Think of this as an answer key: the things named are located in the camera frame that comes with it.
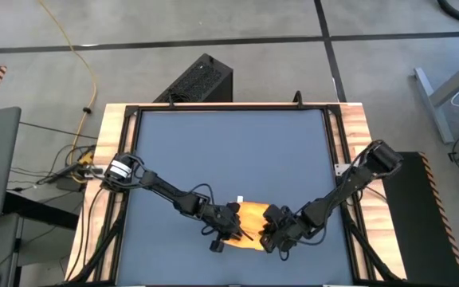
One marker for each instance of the black computer tower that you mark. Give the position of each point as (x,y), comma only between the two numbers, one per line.
(201,79)

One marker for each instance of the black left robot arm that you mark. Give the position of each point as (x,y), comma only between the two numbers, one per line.
(169,193)

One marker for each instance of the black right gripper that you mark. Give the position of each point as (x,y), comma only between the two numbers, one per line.
(285,231)

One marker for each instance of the black metal table frame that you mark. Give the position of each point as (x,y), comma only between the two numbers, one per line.
(233,107)

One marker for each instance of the blue-grey table mat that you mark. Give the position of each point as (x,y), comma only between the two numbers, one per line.
(213,151)

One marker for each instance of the black stand bar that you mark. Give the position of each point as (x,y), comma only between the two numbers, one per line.
(42,211)

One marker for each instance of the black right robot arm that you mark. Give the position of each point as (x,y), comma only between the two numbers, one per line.
(321,209)

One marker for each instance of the silver mounting plate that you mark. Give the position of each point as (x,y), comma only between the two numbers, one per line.
(341,169)

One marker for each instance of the yellow microfibre towel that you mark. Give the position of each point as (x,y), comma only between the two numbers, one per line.
(251,217)

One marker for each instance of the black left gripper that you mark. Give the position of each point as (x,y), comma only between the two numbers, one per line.
(219,221)

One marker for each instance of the grey desk leg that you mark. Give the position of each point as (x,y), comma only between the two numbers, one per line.
(432,105)

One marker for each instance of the black frame clamp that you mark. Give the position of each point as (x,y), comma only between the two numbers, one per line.
(170,103)
(298,99)

